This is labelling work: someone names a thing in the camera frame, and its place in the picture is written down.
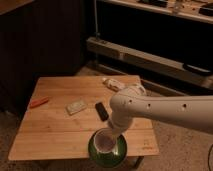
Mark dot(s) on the green ceramic bowl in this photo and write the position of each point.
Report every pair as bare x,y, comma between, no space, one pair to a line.
111,159

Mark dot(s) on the white ceramic cup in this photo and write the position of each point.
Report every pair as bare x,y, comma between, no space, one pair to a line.
104,142

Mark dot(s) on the pale rectangular sponge block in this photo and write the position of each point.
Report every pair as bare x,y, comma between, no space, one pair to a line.
76,106

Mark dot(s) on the wooden table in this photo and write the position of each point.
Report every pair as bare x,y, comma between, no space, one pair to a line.
48,131

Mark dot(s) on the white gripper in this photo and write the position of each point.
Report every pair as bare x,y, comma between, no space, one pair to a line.
115,131

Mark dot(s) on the black rectangular remote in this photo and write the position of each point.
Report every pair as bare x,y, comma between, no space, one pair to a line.
101,111

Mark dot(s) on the grey metal shelf rail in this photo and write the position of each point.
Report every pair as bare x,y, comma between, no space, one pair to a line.
148,61

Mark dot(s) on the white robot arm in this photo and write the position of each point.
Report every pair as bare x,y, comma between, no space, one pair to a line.
193,112

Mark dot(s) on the upper cluttered shelf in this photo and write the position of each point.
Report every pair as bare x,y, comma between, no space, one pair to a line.
187,9

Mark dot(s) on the black object on shelf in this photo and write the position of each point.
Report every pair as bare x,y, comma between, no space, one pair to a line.
196,70

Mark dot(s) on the vertical metal pole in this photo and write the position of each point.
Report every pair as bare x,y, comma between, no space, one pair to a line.
97,34

